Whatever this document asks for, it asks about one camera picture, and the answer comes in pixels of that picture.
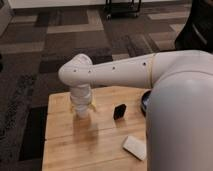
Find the black office chair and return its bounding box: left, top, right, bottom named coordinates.
left=175, top=0, right=213, bottom=53

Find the dark blue bowl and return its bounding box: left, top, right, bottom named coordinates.
left=141, top=90, right=151, bottom=117

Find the white paper cup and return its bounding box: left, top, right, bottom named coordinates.
left=77, top=110, right=89, bottom=119

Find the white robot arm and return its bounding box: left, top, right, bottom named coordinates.
left=58, top=50, right=213, bottom=171

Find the white sponge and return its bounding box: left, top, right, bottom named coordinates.
left=123, top=136, right=147, bottom=161

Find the black rolling cart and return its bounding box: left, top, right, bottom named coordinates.
left=104, top=0, right=142, bottom=19

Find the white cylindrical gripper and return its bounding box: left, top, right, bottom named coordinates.
left=70, top=84, right=96, bottom=112

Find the black eraser block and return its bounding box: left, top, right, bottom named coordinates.
left=113, top=104, right=126, bottom=120

